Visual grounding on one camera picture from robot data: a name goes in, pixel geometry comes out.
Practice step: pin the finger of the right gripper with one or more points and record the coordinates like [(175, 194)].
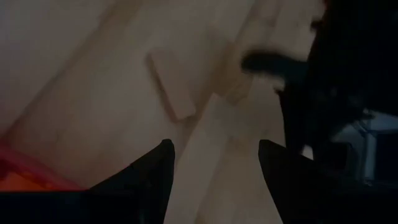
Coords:
[(273, 63)]

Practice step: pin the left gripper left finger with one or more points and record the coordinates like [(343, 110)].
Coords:
[(93, 208)]

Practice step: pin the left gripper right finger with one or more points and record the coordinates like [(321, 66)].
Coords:
[(311, 202)]

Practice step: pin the wooden jenga block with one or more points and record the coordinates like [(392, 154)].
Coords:
[(174, 87)]

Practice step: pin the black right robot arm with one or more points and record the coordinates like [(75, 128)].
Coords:
[(342, 46)]

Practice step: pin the pink translucent plastic bin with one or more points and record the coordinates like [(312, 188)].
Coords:
[(31, 168)]

